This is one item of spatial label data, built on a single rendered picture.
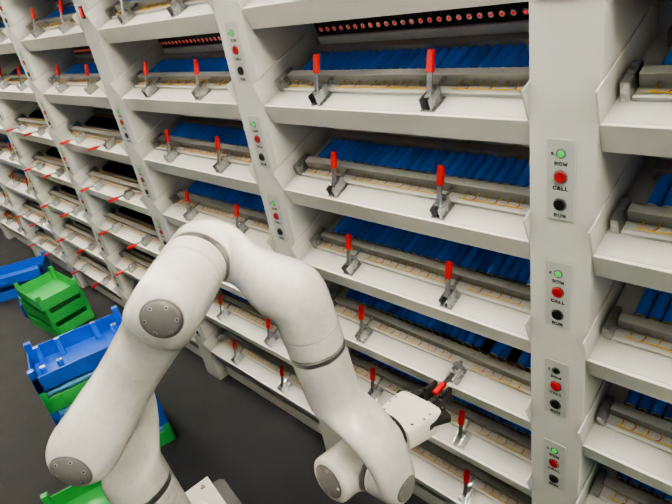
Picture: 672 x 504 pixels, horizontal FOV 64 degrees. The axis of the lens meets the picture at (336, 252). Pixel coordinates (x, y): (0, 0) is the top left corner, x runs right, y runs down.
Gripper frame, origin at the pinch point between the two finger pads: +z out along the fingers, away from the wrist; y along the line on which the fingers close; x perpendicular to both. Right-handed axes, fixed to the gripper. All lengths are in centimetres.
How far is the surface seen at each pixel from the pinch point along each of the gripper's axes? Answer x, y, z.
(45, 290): -42, -234, -11
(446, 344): 5.0, -5.0, 10.3
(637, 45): 66, 27, 6
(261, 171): 41, -50, -2
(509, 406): -0.2, 12.8, 6.0
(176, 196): 23, -111, 7
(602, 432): 1.1, 29.5, 8.3
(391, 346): 0.5, -18.4, 7.4
